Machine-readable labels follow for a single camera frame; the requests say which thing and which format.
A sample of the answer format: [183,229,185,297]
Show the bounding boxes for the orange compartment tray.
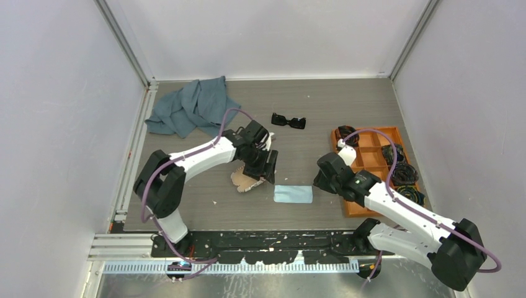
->
[351,127,422,192]

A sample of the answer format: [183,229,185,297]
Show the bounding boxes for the brown black rolled belt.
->
[335,125,360,148]

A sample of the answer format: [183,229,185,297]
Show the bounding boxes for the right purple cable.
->
[341,129,502,274]

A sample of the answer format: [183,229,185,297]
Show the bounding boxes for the patterned glasses case tan lining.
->
[231,165,266,193]

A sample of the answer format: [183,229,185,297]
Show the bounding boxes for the crumpled grey-blue cloth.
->
[145,76,241,138]

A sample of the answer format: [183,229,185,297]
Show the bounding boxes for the black sunglasses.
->
[271,112,306,130]

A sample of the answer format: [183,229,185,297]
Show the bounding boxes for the blue yellow rolled belt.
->
[396,186,425,206]

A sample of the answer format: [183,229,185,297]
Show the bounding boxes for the white slotted cable duct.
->
[103,260,360,274]

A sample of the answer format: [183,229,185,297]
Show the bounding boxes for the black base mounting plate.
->
[150,230,378,264]

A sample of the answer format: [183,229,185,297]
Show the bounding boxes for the light blue cleaning cloth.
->
[274,185,313,204]

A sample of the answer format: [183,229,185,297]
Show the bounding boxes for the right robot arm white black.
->
[313,152,488,291]

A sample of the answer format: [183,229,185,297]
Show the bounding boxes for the dark braided rolled belt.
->
[391,162,419,186]

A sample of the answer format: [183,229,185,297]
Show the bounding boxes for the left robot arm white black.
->
[133,120,278,257]

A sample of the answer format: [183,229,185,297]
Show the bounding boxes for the purple cable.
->
[341,129,502,274]
[140,107,255,266]

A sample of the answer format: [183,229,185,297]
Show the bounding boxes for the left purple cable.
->
[140,107,255,266]

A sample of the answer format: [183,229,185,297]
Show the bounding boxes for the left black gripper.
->
[243,145,277,184]

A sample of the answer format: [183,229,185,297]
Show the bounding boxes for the camouflage rolled belt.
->
[381,143,408,165]

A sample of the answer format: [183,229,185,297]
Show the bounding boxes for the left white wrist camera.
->
[262,132,275,151]

